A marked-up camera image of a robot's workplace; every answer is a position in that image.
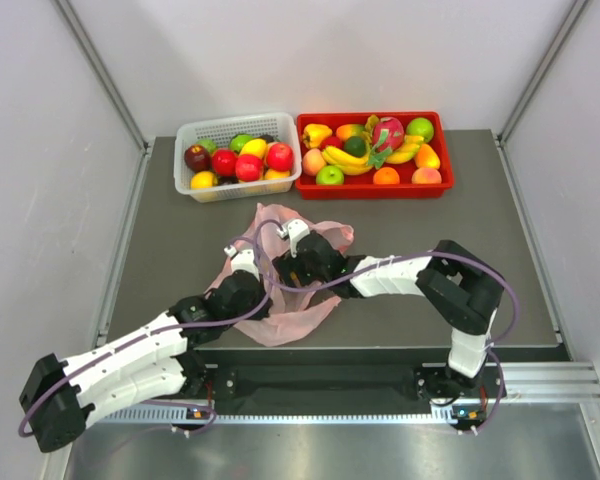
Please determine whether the pink plastic bag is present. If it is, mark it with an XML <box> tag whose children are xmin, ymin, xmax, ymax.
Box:
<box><xmin>209</xmin><ymin>203</ymin><xmax>354</xmax><ymax>347</ymax></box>

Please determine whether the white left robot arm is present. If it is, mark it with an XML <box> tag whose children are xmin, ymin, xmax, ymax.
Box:
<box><xmin>19</xmin><ymin>270</ymin><xmax>272</xmax><ymax>453</ymax></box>

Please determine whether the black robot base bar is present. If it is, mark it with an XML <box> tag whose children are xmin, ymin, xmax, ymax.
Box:
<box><xmin>184</xmin><ymin>364</ymin><xmax>507</xmax><ymax>432</ymax></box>

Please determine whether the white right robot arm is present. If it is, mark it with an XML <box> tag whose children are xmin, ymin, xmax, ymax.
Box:
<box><xmin>273</xmin><ymin>232</ymin><xmax>504</xmax><ymax>399</ymax></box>

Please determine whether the orange fruit in tray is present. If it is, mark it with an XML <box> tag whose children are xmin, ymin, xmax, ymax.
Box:
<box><xmin>372</xmin><ymin>167</ymin><xmax>400</xmax><ymax>185</ymax></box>

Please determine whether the pink dragon fruit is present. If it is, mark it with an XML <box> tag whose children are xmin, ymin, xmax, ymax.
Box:
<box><xmin>364</xmin><ymin>114</ymin><xmax>405</xmax><ymax>168</ymax></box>

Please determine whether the red plastic tray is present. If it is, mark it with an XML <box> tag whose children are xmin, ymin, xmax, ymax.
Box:
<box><xmin>295</xmin><ymin>111</ymin><xmax>455</xmax><ymax>200</ymax></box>

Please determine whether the green apple in tray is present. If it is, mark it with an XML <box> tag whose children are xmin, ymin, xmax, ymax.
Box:
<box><xmin>315</xmin><ymin>165</ymin><xmax>345</xmax><ymax>186</ymax></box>

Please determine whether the yellow lemon front right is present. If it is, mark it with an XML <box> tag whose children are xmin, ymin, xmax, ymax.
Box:
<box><xmin>263</xmin><ymin>169</ymin><xmax>291</xmax><ymax>181</ymax></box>

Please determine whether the peach left in tray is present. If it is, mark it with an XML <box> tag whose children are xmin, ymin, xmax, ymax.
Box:
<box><xmin>302</xmin><ymin>148</ymin><xmax>327</xmax><ymax>177</ymax></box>

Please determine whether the peach in tray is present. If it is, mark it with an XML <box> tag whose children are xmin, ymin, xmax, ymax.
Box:
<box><xmin>302</xmin><ymin>148</ymin><xmax>327</xmax><ymax>177</ymax></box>
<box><xmin>411</xmin><ymin>167</ymin><xmax>442</xmax><ymax>185</ymax></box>

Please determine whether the yellow banana bunch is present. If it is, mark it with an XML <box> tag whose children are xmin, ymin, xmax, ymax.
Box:
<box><xmin>321</xmin><ymin>135</ymin><xmax>424</xmax><ymax>176</ymax></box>

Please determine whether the red apple right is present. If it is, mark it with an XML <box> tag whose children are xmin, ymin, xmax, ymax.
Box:
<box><xmin>265</xmin><ymin>142</ymin><xmax>294</xmax><ymax>172</ymax></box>

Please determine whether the red apple front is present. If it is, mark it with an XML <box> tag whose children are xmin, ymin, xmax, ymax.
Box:
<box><xmin>235</xmin><ymin>154</ymin><xmax>264</xmax><ymax>182</ymax></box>

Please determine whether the yellow lemon front left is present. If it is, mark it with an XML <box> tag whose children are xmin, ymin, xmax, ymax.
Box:
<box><xmin>189</xmin><ymin>171</ymin><xmax>218</xmax><ymax>190</ymax></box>

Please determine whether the red strawberry in tray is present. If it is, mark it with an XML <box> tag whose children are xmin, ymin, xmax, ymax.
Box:
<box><xmin>320</xmin><ymin>136</ymin><xmax>343</xmax><ymax>150</ymax></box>

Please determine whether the dark green lime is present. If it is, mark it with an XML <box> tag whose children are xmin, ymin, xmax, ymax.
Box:
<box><xmin>343</xmin><ymin>136</ymin><xmax>367</xmax><ymax>158</ymax></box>

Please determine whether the yellow bell pepper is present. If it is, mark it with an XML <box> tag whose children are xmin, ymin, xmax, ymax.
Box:
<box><xmin>302</xmin><ymin>123</ymin><xmax>333</xmax><ymax>149</ymax></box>

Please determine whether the yellow lemon in basket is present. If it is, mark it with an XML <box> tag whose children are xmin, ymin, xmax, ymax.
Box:
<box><xmin>239</xmin><ymin>138</ymin><xmax>268</xmax><ymax>159</ymax></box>

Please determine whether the yellow orange mango back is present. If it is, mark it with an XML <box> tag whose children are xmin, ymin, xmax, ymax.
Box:
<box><xmin>335</xmin><ymin>124</ymin><xmax>365</xmax><ymax>142</ymax></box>

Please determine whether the red apple left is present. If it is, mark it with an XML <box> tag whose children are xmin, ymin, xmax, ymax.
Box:
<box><xmin>211</xmin><ymin>148</ymin><xmax>238</xmax><ymax>177</ymax></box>

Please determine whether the peach right in tray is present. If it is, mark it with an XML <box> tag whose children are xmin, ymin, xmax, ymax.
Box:
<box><xmin>411</xmin><ymin>167</ymin><xmax>442</xmax><ymax>185</ymax></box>

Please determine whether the green apple in basket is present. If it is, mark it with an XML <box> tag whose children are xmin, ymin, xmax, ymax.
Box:
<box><xmin>229</xmin><ymin>133</ymin><xmax>254</xmax><ymax>154</ymax></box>

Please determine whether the dark red apple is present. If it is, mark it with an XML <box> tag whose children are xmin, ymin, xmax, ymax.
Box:
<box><xmin>184</xmin><ymin>144</ymin><xmax>211</xmax><ymax>173</ymax></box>

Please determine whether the orange yellow mango right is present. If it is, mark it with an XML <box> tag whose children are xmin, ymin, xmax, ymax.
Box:
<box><xmin>414</xmin><ymin>143</ymin><xmax>441</xmax><ymax>170</ymax></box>

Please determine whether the large green apple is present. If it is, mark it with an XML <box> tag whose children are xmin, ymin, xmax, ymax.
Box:
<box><xmin>405</xmin><ymin>117</ymin><xmax>435</xmax><ymax>143</ymax></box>

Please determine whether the white perforated plastic basket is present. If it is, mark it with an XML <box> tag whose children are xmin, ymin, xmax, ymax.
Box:
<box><xmin>173</xmin><ymin>112</ymin><xmax>302</xmax><ymax>203</ymax></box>

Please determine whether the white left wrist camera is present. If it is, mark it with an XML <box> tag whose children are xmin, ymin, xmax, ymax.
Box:
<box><xmin>224</xmin><ymin>245</ymin><xmax>260</xmax><ymax>278</ymax></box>

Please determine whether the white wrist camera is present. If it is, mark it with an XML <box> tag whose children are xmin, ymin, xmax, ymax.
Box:
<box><xmin>276</xmin><ymin>218</ymin><xmax>311</xmax><ymax>258</ymax></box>
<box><xmin>224</xmin><ymin>245</ymin><xmax>260</xmax><ymax>278</ymax></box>

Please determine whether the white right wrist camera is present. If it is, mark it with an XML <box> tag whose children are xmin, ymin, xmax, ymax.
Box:
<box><xmin>276</xmin><ymin>218</ymin><xmax>311</xmax><ymax>258</ymax></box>

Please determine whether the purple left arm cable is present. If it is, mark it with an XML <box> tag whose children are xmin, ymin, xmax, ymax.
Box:
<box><xmin>18</xmin><ymin>220</ymin><xmax>289</xmax><ymax>439</ymax></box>

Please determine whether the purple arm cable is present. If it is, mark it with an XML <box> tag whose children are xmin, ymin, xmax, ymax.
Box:
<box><xmin>18</xmin><ymin>220</ymin><xmax>289</xmax><ymax>439</ymax></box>
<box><xmin>252</xmin><ymin>219</ymin><xmax>521</xmax><ymax>351</ymax></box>

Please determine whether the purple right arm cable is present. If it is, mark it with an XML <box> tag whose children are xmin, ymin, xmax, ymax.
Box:
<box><xmin>252</xmin><ymin>219</ymin><xmax>521</xmax><ymax>351</ymax></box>

